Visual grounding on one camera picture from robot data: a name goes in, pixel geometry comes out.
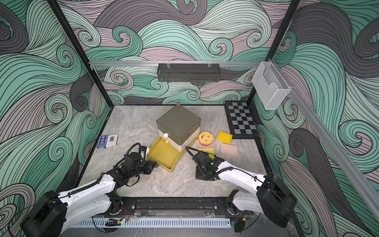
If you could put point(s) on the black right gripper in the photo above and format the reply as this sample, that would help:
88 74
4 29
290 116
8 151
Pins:
202 171

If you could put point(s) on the olive three-drawer storage box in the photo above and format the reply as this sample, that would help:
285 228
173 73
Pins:
181 125

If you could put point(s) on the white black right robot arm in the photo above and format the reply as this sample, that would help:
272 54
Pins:
266 194

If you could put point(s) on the white slotted cable duct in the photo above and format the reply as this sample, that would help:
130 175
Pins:
103 223

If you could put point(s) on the yellow sponge cloth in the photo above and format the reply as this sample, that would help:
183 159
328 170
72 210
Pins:
210 151

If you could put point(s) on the yellow rectangular sponge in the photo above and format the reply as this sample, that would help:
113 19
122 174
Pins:
224 137

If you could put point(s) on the pale pink rectangular sponge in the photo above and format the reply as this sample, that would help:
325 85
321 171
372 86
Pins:
228 150

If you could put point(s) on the blue playing card box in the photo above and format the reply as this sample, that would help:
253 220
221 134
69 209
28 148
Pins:
102 142

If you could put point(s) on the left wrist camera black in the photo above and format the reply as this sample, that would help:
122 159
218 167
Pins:
134 160

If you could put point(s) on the black white checkerboard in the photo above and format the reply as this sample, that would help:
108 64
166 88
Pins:
240 120

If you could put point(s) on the round smiley sponge pink-backed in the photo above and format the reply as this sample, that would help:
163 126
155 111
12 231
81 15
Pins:
206 138

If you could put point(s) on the black wall-mounted shelf tray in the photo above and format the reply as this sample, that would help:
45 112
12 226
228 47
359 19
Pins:
188 72

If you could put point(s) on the clear plastic wall bin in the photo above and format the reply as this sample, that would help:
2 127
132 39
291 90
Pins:
269 82

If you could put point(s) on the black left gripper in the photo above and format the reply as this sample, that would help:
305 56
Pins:
148 166

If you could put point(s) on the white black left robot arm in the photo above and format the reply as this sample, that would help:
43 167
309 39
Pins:
54 212

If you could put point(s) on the yellow bottom drawer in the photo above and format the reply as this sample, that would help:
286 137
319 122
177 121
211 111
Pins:
164 154

